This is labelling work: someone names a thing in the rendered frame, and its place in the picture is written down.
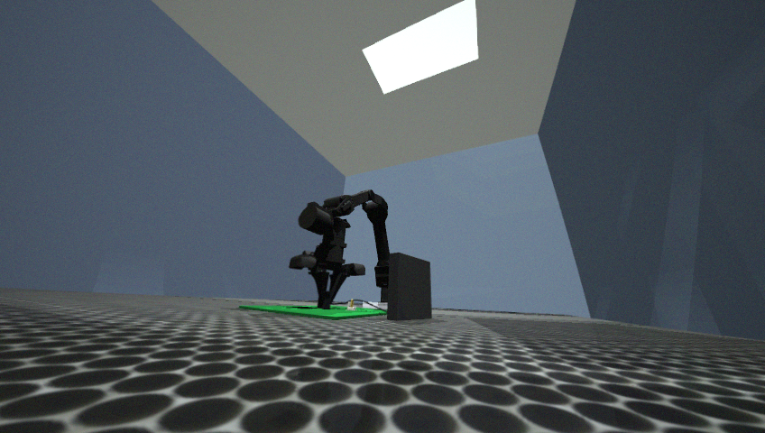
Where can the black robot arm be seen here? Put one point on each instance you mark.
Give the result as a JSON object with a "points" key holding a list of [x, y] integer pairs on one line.
{"points": [[324, 220]]}

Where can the black square cooling fan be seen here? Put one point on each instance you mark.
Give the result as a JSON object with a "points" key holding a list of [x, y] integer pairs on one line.
{"points": [[409, 288]]}

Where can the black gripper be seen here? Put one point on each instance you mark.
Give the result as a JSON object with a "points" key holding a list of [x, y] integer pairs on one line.
{"points": [[331, 259]]}

